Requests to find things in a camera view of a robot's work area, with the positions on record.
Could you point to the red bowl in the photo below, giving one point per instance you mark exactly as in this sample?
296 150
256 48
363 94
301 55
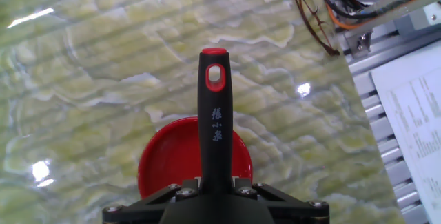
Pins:
172 155

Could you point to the silver metal bracket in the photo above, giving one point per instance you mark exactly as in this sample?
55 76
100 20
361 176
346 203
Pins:
360 43

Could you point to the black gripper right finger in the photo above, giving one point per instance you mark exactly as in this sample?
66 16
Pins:
296 212

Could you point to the grey metal box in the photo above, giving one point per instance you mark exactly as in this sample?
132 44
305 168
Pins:
418 19

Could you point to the black ladle with red accents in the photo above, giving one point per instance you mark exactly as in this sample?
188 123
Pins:
215 141

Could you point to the aluminium frame bar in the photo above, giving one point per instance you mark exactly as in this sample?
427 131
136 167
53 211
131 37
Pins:
396 7

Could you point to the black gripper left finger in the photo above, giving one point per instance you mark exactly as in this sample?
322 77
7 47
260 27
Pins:
138 210

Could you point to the green marble pattern mat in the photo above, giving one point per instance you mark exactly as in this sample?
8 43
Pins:
103 79

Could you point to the printed table paper sheet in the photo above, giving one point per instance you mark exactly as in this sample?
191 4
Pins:
413 120

